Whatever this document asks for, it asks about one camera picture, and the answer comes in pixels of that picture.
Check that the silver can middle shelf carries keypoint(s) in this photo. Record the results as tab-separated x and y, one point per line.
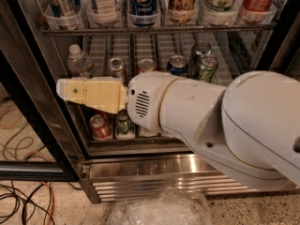
117	69

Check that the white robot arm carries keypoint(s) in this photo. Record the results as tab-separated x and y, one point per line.
248	130

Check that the red can middle shelf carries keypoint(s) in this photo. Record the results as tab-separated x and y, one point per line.
146	65

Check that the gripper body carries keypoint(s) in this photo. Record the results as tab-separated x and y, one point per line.
146	102

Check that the blue pepsi can shelf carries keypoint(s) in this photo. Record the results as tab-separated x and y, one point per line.
143	12
178	65

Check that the red can front bottom shelf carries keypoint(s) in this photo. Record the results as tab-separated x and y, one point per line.
100	128

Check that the stainless steel fridge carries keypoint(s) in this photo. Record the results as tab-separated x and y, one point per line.
117	169

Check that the green can front middle shelf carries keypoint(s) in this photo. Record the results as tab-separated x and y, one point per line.
206	66

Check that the gold brown can top shelf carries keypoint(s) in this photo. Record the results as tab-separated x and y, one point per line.
180	10

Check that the blue pepsi can top shelf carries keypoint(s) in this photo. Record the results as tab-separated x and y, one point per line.
143	12

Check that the green can bottom shelf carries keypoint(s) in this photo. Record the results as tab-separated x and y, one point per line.
124	128

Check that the blue pepsi can middle shelf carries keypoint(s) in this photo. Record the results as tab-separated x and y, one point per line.
178	65

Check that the white label bottle top shelf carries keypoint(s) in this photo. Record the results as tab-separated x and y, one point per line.
103	12

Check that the left glass fridge door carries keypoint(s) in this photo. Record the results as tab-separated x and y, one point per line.
36	140

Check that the red can rear bottom shelf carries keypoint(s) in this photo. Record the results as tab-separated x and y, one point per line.
104	114

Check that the clear plastic bag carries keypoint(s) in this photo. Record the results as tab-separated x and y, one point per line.
169	207

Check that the green can rear middle shelf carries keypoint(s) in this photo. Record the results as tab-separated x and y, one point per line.
198	50

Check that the clear water bottle middle shelf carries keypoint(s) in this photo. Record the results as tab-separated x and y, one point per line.
80	63

